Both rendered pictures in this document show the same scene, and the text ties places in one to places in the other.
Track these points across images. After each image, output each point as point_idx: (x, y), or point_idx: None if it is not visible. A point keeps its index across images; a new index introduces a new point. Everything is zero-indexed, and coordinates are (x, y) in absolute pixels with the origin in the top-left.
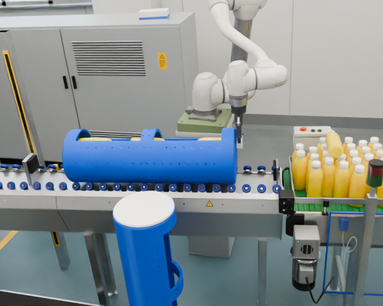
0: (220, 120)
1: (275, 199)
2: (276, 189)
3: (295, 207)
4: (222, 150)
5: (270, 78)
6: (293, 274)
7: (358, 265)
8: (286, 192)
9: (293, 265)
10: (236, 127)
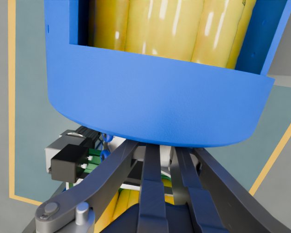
0: None
1: (104, 145)
2: (101, 157)
3: (88, 166)
4: (46, 50)
5: None
6: (81, 126)
7: (61, 184)
8: (67, 172)
9: (81, 129)
10: (84, 178)
